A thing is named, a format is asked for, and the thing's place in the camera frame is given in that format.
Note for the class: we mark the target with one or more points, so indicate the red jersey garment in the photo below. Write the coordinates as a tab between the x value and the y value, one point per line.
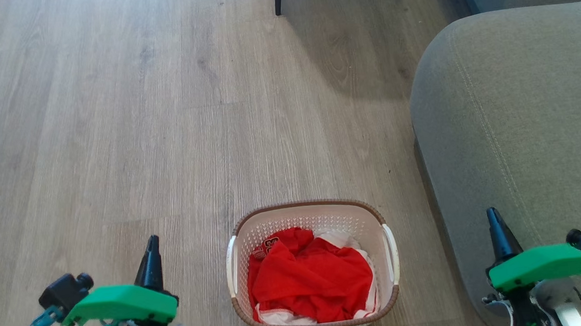
309	279

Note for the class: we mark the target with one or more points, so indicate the white brown-rimmed laundry basket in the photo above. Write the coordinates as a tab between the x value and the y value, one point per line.
304	218

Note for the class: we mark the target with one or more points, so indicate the white garment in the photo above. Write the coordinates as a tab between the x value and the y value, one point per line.
334	237

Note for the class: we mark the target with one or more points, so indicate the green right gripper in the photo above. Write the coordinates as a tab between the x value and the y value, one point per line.
543	265

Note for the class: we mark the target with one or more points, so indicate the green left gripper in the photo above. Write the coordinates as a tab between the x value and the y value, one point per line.
121	303

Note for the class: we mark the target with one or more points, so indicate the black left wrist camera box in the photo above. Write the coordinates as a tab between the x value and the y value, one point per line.
64	294

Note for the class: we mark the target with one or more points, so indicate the grey fabric sofa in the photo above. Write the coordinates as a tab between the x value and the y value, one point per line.
521	95

